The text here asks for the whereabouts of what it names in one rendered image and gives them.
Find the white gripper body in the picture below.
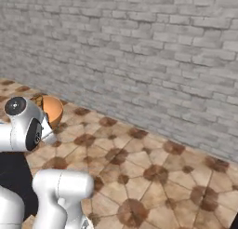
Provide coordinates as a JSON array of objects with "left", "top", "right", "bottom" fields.
[{"left": 40, "top": 114, "right": 58, "bottom": 145}]

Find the orange bowl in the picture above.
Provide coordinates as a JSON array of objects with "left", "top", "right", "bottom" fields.
[{"left": 32, "top": 95, "right": 65, "bottom": 130}]

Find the brown bread piece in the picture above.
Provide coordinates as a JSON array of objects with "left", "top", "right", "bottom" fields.
[{"left": 31, "top": 94, "right": 45, "bottom": 110}]

